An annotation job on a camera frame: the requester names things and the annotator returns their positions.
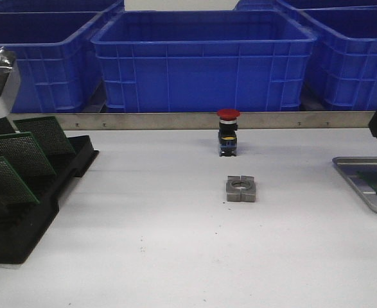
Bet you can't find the blue plastic crate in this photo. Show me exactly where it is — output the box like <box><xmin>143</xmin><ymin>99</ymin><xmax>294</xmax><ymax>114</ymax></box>
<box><xmin>92</xmin><ymin>10</ymin><xmax>316</xmax><ymax>113</ymax></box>
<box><xmin>0</xmin><ymin>12</ymin><xmax>107</xmax><ymax>114</ymax></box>
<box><xmin>299</xmin><ymin>8</ymin><xmax>377</xmax><ymax>111</ymax></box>

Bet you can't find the green perforated board rear right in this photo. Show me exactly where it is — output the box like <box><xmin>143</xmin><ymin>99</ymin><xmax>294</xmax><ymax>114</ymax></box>
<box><xmin>13</xmin><ymin>116</ymin><xmax>76</xmax><ymax>156</ymax></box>

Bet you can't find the blue crate far right back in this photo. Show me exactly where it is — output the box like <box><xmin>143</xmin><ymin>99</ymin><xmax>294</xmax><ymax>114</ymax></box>
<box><xmin>234</xmin><ymin>0</ymin><xmax>377</xmax><ymax>12</ymax></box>

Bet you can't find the green perforated board front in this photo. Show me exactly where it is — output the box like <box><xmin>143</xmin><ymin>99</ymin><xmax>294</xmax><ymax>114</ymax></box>
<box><xmin>0</xmin><ymin>157</ymin><xmax>40</xmax><ymax>205</ymax></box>

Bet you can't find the blue crate far left back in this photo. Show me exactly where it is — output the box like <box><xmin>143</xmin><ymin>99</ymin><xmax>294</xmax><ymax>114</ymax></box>
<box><xmin>0</xmin><ymin>0</ymin><xmax>125</xmax><ymax>18</ymax></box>

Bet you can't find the grey metal clamp block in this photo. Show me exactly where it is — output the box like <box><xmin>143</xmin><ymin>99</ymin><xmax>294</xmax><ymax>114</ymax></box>
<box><xmin>225</xmin><ymin>175</ymin><xmax>257</xmax><ymax>202</ymax></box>

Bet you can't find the blue plastic crate right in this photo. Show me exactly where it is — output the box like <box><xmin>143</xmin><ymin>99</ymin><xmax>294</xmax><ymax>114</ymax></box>
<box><xmin>299</xmin><ymin>8</ymin><xmax>377</xmax><ymax>111</ymax></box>

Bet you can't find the green perforated board middle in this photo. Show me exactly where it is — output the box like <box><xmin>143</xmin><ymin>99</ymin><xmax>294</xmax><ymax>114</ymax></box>
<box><xmin>0</xmin><ymin>132</ymin><xmax>56</xmax><ymax>177</ymax></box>

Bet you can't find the blue plastic crate centre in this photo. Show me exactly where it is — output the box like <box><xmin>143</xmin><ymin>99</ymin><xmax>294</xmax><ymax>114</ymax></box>
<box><xmin>92</xmin><ymin>10</ymin><xmax>316</xmax><ymax>113</ymax></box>

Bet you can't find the silver metal tray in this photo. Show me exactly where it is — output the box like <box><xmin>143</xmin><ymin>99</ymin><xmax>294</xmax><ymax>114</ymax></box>
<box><xmin>333</xmin><ymin>157</ymin><xmax>377</xmax><ymax>213</ymax></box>

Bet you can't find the black slotted board rack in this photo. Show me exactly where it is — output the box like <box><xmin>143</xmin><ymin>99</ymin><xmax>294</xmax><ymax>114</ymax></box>
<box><xmin>0</xmin><ymin>135</ymin><xmax>98</xmax><ymax>264</ymax></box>

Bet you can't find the blue plastic crate left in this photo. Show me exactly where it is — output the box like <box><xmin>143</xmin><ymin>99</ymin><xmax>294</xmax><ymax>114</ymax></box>
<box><xmin>0</xmin><ymin>12</ymin><xmax>107</xmax><ymax>114</ymax></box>

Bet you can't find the red emergency stop button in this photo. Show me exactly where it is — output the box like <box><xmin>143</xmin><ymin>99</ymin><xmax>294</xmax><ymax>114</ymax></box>
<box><xmin>217</xmin><ymin>108</ymin><xmax>240</xmax><ymax>157</ymax></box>

